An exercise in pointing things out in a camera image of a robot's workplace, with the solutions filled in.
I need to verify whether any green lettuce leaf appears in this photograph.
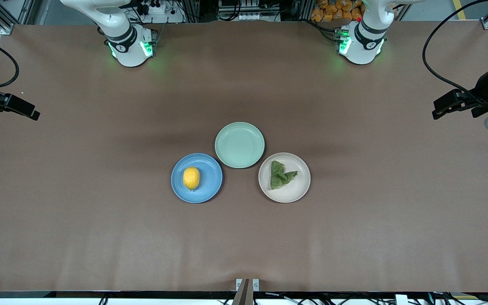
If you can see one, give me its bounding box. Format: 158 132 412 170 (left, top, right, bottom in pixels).
269 160 299 190

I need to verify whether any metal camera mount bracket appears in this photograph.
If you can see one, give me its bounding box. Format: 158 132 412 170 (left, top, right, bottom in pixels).
236 278 260 305

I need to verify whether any yellow lemon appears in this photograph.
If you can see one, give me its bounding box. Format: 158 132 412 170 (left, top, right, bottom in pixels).
183 166 201 191

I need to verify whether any light green plate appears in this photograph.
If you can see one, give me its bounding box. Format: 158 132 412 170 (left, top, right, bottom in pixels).
214 122 266 169

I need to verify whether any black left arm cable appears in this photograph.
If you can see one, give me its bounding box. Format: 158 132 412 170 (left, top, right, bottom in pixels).
422 0 488 107

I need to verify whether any blue plate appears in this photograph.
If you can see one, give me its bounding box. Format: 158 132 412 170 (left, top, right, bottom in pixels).
171 153 224 204

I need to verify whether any white power strip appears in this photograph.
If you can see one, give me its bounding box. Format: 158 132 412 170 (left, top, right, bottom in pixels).
141 2 185 24

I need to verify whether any orange packaged snacks pile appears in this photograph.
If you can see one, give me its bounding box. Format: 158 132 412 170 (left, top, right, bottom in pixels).
311 0 365 22

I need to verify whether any beige plate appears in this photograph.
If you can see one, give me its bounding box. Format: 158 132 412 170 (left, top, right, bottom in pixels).
258 152 311 203

